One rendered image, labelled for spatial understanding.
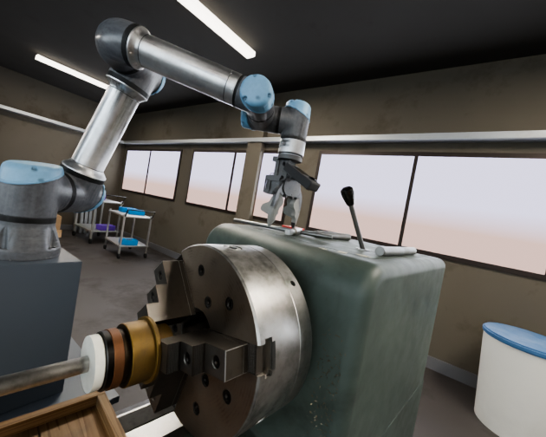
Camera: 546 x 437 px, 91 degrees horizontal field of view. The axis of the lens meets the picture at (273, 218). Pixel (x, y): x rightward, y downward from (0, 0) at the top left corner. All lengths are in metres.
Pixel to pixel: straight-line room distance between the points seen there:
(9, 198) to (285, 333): 0.69
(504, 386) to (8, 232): 2.84
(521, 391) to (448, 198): 1.64
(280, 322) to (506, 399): 2.48
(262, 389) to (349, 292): 0.20
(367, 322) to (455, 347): 2.93
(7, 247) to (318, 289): 0.69
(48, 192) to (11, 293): 0.24
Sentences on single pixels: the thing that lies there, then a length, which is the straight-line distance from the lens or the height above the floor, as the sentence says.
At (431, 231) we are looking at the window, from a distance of 3.24.
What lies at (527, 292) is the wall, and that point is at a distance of 3.29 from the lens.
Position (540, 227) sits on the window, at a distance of 3.27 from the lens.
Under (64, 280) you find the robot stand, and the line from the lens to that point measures 0.86.
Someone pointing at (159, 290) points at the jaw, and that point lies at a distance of 0.50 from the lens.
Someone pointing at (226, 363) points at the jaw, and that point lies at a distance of 0.39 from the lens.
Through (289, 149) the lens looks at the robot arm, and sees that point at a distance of 0.76.
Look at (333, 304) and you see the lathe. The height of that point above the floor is 1.17.
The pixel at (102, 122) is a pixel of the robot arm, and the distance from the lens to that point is 0.93.
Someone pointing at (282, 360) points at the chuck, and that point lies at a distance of 0.44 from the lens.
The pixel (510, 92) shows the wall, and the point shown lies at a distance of 3.56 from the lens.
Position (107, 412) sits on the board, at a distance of 0.67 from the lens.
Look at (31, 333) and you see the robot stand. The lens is 0.89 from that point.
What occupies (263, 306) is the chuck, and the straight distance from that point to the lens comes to 0.41.
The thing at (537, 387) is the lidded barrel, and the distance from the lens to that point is 2.75.
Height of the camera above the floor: 1.32
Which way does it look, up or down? 2 degrees down
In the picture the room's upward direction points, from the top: 10 degrees clockwise
